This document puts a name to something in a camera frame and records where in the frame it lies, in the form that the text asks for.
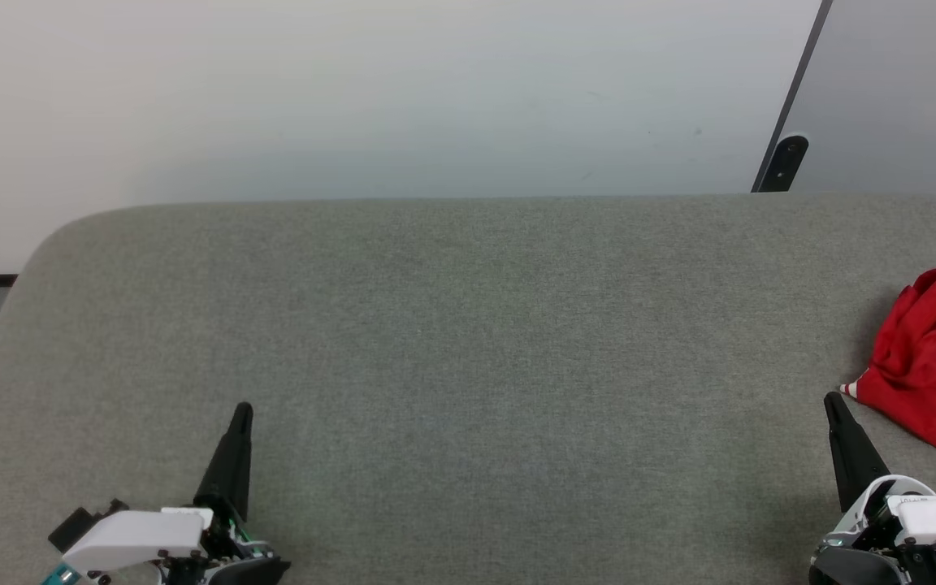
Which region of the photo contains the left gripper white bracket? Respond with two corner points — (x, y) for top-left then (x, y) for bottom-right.
(62, 404), (290, 585)

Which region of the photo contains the grey fabric sofa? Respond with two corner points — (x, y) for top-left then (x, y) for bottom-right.
(0, 193), (936, 585)

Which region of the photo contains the grey panel with dark edge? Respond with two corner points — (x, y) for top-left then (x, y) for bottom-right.
(775, 0), (936, 204)

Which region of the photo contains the black oblong wall bracket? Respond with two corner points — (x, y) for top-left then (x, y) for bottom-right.
(752, 136), (810, 193)

